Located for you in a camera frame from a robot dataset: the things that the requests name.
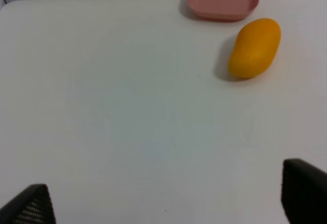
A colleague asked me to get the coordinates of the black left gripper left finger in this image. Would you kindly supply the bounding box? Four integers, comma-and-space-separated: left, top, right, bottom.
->
1, 184, 56, 224

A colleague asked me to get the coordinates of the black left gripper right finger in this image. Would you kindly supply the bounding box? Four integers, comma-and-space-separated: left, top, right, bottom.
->
281, 159, 326, 224

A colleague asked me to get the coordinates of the yellow toy mango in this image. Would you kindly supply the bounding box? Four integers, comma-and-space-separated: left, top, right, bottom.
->
228, 18, 282, 79

